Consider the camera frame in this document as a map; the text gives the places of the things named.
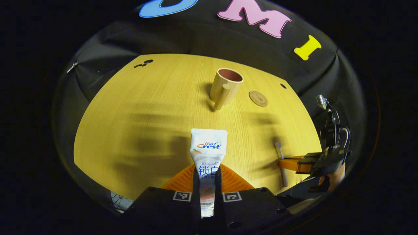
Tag yellow wooden desktop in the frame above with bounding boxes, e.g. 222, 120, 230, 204
73, 54, 323, 200

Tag pink toothbrush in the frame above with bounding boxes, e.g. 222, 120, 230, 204
274, 141, 289, 187

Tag thin dark cables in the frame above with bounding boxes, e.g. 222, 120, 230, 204
110, 191, 135, 212

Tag round brown coaster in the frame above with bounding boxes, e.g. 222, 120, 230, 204
249, 90, 268, 107

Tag black backdrop cloth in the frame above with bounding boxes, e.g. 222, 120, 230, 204
52, 0, 366, 209

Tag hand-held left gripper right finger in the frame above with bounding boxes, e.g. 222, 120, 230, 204
214, 163, 292, 235

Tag beige cup with handle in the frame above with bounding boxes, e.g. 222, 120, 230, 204
209, 68, 244, 111

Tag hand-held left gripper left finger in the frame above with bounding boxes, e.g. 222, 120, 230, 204
122, 163, 202, 235

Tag white toothpaste tube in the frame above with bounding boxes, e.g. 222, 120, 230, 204
190, 128, 228, 218

